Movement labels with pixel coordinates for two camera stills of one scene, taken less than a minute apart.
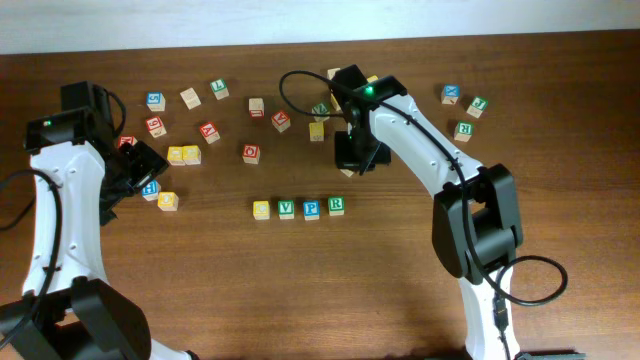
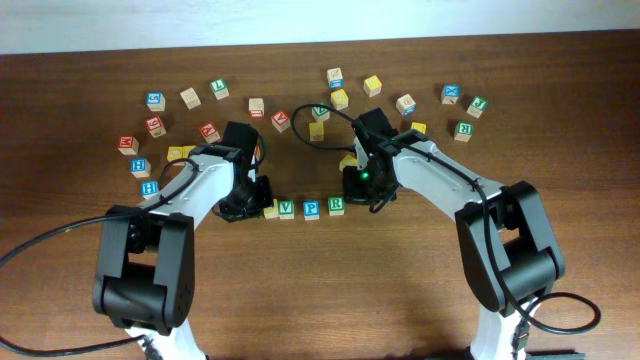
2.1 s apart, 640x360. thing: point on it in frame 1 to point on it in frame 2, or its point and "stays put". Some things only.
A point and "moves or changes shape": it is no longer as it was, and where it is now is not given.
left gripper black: x=142 y=163 to x=248 y=203
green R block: x=336 y=206 stays put
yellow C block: x=261 y=210 moves or changes shape
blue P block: x=311 y=210 stays put
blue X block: x=450 y=94 stays put
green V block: x=286 y=209 stays put
